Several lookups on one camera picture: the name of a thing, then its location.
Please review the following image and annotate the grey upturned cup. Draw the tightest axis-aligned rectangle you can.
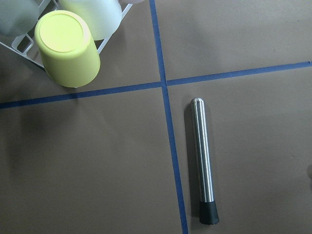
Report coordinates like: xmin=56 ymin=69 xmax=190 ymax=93
xmin=0 ymin=0 xmax=39 ymax=37

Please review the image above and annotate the white wire cup rack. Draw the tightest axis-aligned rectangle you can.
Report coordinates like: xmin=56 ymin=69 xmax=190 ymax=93
xmin=0 ymin=0 xmax=125 ymax=57

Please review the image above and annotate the yellow-green upturned plastic cup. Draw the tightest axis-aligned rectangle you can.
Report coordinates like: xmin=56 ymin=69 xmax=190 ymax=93
xmin=35 ymin=10 xmax=100 ymax=88

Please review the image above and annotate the pale white upturned cup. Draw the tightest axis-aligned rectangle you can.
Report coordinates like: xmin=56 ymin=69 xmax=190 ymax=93
xmin=60 ymin=0 xmax=122 ymax=40

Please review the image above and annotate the steel muddler with black tip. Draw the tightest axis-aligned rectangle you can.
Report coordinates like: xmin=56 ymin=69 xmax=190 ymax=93
xmin=191 ymin=97 xmax=219 ymax=225

